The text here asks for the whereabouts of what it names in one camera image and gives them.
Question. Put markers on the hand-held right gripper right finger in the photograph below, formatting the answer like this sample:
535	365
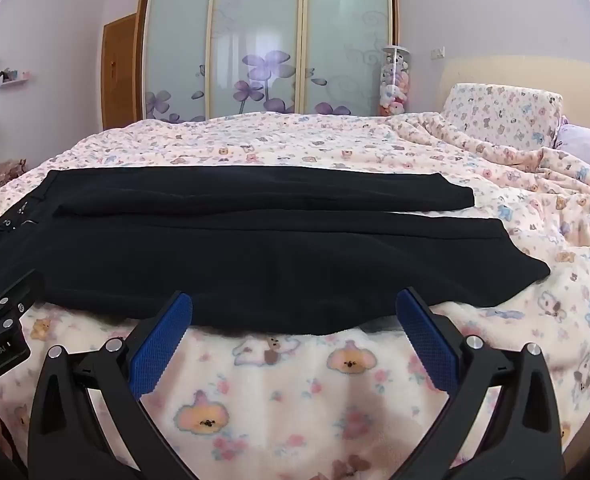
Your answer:
427	345

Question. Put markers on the wooden door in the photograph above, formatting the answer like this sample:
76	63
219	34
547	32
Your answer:
118	75

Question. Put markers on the bear print pillow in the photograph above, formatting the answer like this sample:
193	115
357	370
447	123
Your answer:
500	115

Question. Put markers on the printed bear blanket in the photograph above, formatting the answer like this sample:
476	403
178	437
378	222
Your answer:
285	400

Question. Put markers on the white wall shelf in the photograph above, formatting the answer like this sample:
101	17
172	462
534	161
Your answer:
14	80

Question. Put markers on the cream headboard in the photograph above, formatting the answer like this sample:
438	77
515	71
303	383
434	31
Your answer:
525	71

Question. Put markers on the clear tube of plush toys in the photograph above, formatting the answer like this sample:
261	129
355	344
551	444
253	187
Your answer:
394	90

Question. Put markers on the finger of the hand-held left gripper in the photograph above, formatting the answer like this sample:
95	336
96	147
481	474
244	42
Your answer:
15	297

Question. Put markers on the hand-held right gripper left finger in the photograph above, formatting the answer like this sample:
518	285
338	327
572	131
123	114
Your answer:
162	345

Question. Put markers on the black pants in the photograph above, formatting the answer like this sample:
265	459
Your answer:
275	260

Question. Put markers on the frosted glass wardrobe doors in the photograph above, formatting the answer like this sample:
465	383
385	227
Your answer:
255	35

